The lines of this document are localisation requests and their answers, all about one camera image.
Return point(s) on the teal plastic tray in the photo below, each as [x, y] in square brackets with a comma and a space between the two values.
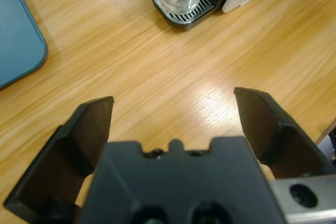
[18, 32]

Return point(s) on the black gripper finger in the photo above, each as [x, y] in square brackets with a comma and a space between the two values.
[65, 155]
[278, 140]

